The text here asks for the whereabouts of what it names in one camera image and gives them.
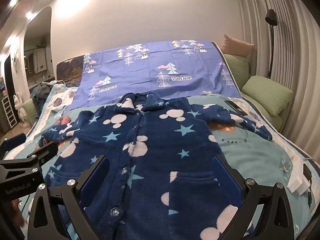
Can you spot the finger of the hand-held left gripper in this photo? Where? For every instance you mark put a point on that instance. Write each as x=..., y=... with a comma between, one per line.
x=43, y=152
x=15, y=142

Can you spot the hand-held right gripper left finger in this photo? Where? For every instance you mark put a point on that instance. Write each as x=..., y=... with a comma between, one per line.
x=100, y=177

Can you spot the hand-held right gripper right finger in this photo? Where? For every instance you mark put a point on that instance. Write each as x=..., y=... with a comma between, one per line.
x=226, y=180

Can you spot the navy fleece pajama top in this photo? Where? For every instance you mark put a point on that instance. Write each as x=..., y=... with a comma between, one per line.
x=155, y=155

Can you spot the pile of clothes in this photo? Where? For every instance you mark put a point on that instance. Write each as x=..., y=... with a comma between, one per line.
x=41, y=95

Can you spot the person's left hand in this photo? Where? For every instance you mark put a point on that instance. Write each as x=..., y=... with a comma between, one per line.
x=17, y=213

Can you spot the white ladder rack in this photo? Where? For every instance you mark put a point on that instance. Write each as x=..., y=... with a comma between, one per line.
x=8, y=113

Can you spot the white rabbit figure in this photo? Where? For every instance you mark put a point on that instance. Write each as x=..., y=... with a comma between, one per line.
x=20, y=110

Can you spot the light blue printed blanket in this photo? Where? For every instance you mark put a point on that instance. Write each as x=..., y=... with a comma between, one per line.
x=255, y=152

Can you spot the white printed quilt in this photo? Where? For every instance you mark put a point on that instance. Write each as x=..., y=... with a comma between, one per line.
x=60, y=101

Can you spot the white power adapter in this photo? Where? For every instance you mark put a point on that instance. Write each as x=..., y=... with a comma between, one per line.
x=298, y=177

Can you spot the black phone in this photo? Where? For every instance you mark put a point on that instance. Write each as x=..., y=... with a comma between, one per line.
x=236, y=107

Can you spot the dark printed headboard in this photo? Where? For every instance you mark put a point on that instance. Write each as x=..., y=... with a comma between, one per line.
x=70, y=72

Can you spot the green pillow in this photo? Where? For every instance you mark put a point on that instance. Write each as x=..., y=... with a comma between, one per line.
x=267, y=95
x=236, y=67

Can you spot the purple tree print sheet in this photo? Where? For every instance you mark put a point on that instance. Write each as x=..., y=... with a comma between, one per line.
x=150, y=75

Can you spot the peach pillow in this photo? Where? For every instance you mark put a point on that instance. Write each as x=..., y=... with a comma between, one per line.
x=237, y=45

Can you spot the beige pleated curtain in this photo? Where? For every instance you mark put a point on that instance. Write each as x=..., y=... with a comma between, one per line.
x=290, y=42

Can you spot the black floor lamp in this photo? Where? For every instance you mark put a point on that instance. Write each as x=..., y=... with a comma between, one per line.
x=271, y=30

